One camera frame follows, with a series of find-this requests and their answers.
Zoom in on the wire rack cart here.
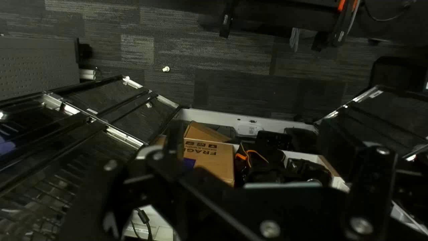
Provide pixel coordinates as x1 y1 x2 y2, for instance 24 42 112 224
314 84 428 235

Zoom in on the metal shelf unit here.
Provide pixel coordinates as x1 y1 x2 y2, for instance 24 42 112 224
173 107 318 137

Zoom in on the orange cable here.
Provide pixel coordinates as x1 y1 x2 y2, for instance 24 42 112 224
234 148 270 172

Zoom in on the black stand with orange part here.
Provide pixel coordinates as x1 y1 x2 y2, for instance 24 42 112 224
310 0 364 52

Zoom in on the brown cardboard box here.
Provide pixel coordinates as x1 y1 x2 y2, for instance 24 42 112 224
181 120 237 188

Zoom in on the grey mesh panel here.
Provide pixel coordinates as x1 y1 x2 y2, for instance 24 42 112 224
0 33 83 101

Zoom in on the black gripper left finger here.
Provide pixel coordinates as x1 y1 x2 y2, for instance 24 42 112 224
62 148 191 241

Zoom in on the black stand leg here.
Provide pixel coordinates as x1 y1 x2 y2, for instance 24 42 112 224
218 0 238 40

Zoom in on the server rack with silver slats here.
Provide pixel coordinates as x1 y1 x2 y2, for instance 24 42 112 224
0 73 181 241

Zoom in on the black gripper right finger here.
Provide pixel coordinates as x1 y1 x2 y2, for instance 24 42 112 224
344 145 399 241

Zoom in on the white box with black contents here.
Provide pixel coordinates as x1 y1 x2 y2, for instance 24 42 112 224
280 148 352 194

